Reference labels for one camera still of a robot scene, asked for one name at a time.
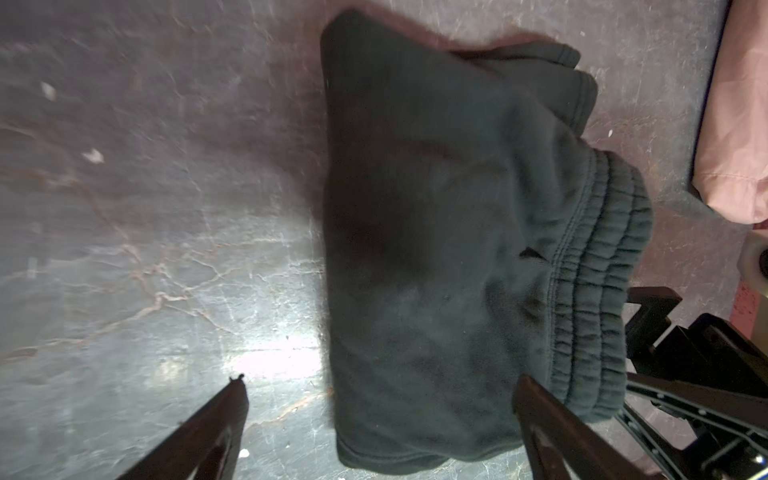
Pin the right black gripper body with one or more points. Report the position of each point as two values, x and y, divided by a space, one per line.
712 353

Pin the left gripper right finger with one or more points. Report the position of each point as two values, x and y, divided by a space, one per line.
558 444

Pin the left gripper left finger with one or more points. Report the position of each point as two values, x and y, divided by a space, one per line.
205 446

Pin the pink shorts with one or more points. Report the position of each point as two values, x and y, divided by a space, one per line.
730 165

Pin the black shorts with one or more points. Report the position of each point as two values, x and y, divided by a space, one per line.
472 237

